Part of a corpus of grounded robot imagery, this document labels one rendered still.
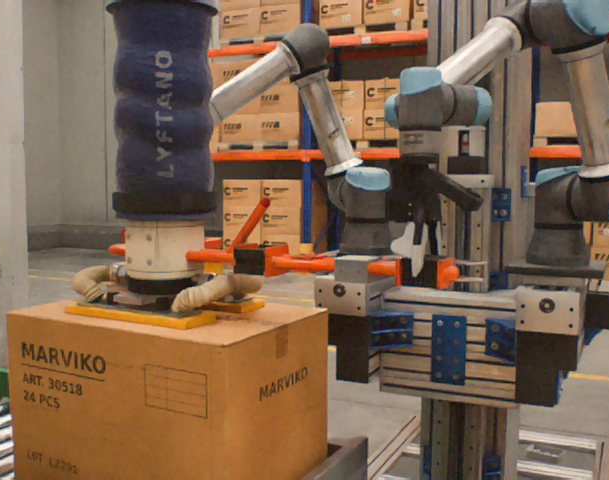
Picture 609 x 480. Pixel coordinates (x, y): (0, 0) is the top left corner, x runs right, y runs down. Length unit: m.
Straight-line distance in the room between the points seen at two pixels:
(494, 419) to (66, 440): 1.15
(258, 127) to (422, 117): 8.32
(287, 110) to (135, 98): 7.89
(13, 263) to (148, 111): 3.09
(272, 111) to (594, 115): 8.00
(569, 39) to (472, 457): 1.10
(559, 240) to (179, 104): 0.93
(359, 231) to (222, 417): 0.75
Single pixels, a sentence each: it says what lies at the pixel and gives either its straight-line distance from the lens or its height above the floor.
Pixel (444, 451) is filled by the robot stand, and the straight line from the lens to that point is 2.06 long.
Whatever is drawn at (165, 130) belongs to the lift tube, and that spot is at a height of 1.34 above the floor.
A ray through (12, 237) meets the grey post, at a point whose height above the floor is 0.89.
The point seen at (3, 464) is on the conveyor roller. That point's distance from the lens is 1.92.
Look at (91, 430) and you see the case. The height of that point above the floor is 0.72.
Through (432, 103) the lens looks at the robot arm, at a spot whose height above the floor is 1.37.
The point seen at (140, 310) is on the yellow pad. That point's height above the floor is 0.97.
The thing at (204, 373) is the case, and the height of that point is 0.89.
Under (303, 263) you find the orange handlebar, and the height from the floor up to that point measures 1.08.
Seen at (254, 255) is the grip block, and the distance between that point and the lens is 1.39.
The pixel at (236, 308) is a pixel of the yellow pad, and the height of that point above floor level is 0.96.
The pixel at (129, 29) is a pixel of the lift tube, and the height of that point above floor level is 1.54.
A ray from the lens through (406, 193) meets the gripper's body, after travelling 1.26.
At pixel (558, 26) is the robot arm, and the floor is 1.56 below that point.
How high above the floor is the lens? 1.24
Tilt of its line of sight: 6 degrees down
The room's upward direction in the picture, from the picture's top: straight up
